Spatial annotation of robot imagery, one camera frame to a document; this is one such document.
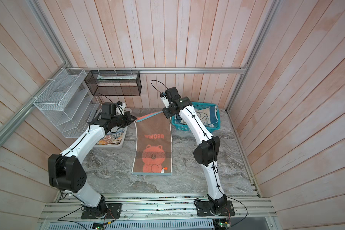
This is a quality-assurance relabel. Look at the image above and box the blue patterned towel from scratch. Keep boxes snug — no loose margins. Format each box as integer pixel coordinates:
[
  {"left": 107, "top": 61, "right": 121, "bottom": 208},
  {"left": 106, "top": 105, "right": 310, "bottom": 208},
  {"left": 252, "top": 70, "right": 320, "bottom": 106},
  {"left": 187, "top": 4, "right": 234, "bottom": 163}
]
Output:
[{"left": 171, "top": 102, "right": 220, "bottom": 132}]

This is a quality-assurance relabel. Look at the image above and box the black wire mesh basket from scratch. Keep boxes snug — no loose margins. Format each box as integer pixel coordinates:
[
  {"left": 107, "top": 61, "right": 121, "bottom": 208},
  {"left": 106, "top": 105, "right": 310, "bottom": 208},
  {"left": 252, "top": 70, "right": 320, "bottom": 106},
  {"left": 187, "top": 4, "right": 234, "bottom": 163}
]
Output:
[{"left": 85, "top": 70, "right": 142, "bottom": 96}]

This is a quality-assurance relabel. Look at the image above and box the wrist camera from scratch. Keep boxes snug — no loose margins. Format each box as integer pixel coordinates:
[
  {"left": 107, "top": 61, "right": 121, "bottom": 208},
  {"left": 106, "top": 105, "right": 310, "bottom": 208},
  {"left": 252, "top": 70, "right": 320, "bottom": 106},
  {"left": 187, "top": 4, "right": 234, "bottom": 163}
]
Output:
[
  {"left": 116, "top": 101, "right": 126, "bottom": 115},
  {"left": 160, "top": 92, "right": 170, "bottom": 108}
]

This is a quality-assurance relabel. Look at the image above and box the red orange towel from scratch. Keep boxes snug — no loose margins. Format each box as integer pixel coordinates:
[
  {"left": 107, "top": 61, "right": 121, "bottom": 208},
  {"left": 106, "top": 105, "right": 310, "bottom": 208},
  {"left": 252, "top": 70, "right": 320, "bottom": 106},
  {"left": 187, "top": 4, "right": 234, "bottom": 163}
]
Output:
[{"left": 132, "top": 111, "right": 173, "bottom": 175}]

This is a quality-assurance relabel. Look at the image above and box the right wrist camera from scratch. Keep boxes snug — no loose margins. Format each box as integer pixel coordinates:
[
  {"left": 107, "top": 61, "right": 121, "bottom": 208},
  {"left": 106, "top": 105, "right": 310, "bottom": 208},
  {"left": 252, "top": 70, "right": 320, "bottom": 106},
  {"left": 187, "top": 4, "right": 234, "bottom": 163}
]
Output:
[{"left": 160, "top": 92, "right": 170, "bottom": 108}]

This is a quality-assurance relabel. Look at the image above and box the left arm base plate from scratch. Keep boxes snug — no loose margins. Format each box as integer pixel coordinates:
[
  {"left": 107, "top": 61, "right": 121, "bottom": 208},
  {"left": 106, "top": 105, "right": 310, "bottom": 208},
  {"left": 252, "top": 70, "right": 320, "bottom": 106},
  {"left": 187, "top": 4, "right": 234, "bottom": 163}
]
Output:
[{"left": 81, "top": 203, "right": 122, "bottom": 219}]

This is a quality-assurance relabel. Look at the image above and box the aluminium frame rail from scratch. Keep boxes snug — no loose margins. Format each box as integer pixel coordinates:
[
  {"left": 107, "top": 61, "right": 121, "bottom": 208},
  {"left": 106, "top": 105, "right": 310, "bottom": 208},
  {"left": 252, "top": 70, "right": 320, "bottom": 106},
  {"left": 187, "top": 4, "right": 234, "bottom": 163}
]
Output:
[{"left": 67, "top": 67, "right": 246, "bottom": 74}]

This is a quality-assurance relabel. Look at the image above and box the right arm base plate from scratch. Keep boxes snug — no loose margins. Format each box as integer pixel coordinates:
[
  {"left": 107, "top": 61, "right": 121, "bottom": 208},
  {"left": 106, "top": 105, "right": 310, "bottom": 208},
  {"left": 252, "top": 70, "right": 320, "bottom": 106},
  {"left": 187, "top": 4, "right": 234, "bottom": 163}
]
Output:
[{"left": 194, "top": 200, "right": 235, "bottom": 217}]

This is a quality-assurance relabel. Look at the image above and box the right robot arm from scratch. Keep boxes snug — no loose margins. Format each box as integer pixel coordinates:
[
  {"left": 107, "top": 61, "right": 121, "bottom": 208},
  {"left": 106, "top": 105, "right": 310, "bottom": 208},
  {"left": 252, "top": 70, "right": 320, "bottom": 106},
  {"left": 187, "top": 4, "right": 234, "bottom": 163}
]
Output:
[{"left": 160, "top": 87, "right": 227, "bottom": 213}]

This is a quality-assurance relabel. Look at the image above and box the teal plastic basket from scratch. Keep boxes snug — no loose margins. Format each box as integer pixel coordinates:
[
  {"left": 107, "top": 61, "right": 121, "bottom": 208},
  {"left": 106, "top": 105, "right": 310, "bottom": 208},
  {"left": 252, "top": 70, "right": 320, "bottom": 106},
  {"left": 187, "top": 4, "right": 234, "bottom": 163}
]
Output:
[{"left": 171, "top": 102, "right": 221, "bottom": 133}]

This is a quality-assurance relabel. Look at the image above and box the white laundry basket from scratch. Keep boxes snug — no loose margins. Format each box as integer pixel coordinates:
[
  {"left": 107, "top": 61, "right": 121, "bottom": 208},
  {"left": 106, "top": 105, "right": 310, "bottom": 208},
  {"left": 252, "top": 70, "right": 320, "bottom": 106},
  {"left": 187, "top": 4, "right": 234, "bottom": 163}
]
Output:
[{"left": 85, "top": 103, "right": 136, "bottom": 148}]

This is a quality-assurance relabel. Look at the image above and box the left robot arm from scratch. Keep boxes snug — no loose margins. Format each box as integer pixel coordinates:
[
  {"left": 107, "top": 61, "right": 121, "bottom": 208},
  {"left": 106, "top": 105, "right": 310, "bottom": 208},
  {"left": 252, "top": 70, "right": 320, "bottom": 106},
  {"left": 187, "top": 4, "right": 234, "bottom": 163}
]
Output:
[{"left": 48, "top": 101, "right": 137, "bottom": 219}]

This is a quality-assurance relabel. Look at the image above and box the white wire mesh shelf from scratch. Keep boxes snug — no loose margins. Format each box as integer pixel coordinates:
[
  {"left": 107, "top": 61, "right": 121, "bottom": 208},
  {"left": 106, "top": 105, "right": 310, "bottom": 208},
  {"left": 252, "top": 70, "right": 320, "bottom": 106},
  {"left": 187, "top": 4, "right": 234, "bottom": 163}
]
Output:
[{"left": 34, "top": 68, "right": 100, "bottom": 139}]

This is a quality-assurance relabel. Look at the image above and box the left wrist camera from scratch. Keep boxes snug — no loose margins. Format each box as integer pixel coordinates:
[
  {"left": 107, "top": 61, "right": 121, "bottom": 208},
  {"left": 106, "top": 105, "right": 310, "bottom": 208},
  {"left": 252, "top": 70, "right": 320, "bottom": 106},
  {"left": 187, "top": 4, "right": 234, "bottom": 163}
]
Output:
[{"left": 116, "top": 101, "right": 126, "bottom": 115}]

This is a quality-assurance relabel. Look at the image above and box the small patterned cloth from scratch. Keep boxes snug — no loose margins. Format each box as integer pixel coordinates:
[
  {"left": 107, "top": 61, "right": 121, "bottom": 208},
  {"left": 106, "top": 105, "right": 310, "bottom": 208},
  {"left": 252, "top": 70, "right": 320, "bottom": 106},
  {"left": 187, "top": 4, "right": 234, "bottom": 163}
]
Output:
[{"left": 97, "top": 129, "right": 125, "bottom": 146}]

